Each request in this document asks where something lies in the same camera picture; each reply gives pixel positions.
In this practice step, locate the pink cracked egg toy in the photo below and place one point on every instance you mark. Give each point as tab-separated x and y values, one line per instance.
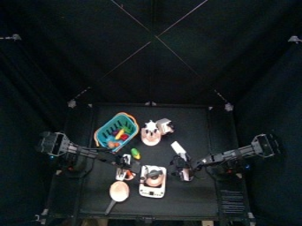
151	136

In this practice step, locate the metal frame bracket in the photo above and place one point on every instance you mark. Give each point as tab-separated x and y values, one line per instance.
150	103
229	106
294	39
71	103

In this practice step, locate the tan toy frying pan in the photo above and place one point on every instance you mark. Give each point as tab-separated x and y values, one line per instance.
118	192

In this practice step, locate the orange toy fruit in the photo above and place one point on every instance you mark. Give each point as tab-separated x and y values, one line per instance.
130	176

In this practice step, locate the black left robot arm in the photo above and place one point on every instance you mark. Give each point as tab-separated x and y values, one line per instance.
75	148

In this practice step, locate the yellow toy banana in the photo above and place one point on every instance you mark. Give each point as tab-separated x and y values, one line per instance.
119	133

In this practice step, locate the pink toy kettle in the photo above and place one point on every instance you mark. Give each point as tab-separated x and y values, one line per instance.
153	176

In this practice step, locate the yellow green toy corn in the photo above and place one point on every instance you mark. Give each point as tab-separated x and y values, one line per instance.
135	153

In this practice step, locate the orange toy carrot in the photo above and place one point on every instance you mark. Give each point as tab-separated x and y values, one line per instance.
112	144

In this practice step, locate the red toy fruit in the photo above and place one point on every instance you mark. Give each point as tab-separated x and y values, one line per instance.
124	137

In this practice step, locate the green toy vegetable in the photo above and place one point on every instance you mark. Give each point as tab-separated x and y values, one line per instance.
127	129

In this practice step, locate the white rectangular block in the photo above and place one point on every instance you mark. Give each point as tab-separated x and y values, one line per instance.
179	147

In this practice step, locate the white label sticker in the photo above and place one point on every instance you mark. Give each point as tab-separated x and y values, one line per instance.
231	201

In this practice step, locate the white toy cube appliance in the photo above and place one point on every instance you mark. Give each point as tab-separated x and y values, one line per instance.
165	126

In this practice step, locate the purple toy fruit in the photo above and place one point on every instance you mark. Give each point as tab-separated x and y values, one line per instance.
115	132

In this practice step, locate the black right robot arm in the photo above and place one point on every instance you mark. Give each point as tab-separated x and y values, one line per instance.
235	153

